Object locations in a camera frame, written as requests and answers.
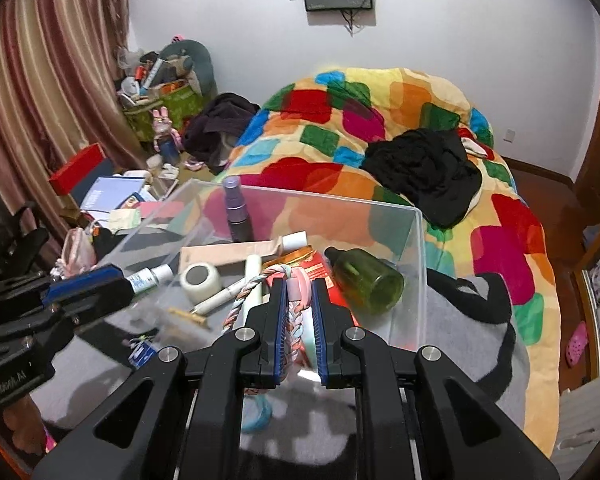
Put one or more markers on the pink pouch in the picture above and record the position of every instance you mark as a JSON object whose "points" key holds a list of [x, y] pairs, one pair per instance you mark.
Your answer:
{"points": [[77, 255]]}

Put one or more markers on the striped pink curtain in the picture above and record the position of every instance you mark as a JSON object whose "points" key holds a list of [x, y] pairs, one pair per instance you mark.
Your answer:
{"points": [[58, 66]]}

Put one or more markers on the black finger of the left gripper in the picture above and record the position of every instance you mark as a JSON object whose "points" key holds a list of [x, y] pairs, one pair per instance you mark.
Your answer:
{"points": [[98, 303]]}

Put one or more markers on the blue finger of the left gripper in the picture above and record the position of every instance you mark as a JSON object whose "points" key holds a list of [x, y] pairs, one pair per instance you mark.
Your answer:
{"points": [[82, 285]]}

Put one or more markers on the wall socket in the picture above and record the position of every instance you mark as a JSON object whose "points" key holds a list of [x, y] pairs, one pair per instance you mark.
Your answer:
{"points": [[509, 136]]}

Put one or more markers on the clear plastic storage box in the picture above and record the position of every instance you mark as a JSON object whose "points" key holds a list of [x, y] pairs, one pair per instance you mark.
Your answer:
{"points": [[195, 215]]}

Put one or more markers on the beige cosmetic tube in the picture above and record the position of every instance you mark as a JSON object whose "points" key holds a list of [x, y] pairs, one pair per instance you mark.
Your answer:
{"points": [[228, 253]]}

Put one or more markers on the black clothes on bed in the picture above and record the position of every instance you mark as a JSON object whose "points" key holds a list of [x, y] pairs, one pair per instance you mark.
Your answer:
{"points": [[429, 168]]}

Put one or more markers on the green storage basket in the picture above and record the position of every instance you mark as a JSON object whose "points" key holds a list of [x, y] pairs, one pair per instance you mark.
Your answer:
{"points": [[182, 104]]}

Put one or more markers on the pink slipper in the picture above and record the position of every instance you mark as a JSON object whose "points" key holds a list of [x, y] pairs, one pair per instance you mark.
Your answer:
{"points": [[576, 345]]}

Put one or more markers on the white marker pen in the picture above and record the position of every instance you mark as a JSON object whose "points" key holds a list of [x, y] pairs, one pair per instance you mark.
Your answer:
{"points": [[146, 279]]}

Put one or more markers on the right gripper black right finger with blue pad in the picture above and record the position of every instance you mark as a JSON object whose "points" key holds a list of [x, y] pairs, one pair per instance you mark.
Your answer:
{"points": [[418, 415]]}

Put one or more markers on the green glass bottle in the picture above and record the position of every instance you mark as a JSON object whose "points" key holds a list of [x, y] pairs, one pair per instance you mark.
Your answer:
{"points": [[367, 283]]}

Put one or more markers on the red paper packet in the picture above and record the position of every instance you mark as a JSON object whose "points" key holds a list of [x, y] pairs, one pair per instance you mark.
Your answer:
{"points": [[307, 265]]}

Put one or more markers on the red box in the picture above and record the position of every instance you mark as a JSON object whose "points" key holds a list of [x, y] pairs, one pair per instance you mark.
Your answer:
{"points": [[67, 177]]}

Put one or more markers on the blue white book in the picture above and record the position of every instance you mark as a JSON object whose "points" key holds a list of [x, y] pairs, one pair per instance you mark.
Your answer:
{"points": [[108, 193]]}

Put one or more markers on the dark purple clothes pile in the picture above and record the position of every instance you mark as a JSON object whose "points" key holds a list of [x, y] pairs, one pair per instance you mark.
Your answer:
{"points": [[211, 135]]}

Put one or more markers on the person's left hand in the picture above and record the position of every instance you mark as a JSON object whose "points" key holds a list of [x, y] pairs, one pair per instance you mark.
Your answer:
{"points": [[23, 419]]}

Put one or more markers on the purple spray bottle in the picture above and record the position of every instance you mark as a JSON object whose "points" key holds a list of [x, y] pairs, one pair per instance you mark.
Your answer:
{"points": [[237, 215]]}

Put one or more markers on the colourful patchwork duvet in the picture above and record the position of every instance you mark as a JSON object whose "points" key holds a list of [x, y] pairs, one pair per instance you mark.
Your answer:
{"points": [[312, 136]]}

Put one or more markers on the pink rabbit doll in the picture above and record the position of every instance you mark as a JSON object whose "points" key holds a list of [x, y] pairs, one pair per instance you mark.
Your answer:
{"points": [[167, 140]]}

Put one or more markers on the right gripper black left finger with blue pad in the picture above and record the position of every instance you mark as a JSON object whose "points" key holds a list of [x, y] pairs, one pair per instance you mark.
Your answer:
{"points": [[179, 416]]}

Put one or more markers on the white tape roll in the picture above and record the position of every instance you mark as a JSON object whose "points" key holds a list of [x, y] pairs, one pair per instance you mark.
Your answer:
{"points": [[200, 281]]}

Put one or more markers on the grey green plush cushion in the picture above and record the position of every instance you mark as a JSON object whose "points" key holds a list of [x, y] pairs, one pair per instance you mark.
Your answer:
{"points": [[193, 63]]}

